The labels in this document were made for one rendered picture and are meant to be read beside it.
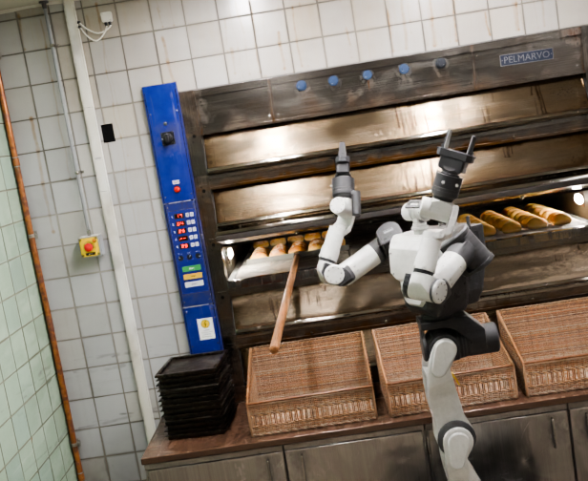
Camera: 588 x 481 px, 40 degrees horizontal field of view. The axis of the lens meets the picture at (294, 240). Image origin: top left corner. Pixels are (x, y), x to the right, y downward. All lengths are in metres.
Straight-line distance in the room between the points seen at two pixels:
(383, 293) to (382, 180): 0.54
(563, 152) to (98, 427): 2.60
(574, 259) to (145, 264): 2.04
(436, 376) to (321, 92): 1.50
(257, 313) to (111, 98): 1.22
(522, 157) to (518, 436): 1.28
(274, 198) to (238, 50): 0.70
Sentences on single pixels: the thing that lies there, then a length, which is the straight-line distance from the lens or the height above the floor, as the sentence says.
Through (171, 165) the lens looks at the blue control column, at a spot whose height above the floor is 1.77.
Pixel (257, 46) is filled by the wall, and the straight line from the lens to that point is 3.85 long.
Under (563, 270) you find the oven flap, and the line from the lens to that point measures 4.06.
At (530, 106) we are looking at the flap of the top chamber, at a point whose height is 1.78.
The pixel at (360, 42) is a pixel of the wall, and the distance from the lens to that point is 3.85.
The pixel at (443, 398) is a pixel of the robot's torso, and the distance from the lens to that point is 3.11.
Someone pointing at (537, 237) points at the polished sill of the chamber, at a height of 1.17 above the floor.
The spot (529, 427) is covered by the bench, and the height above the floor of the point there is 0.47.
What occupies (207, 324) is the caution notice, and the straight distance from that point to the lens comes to 3.93.
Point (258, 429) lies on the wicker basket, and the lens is 3.58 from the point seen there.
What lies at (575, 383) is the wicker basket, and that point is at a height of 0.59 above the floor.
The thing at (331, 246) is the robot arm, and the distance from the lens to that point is 3.10.
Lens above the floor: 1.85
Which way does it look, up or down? 8 degrees down
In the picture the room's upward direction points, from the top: 9 degrees counter-clockwise
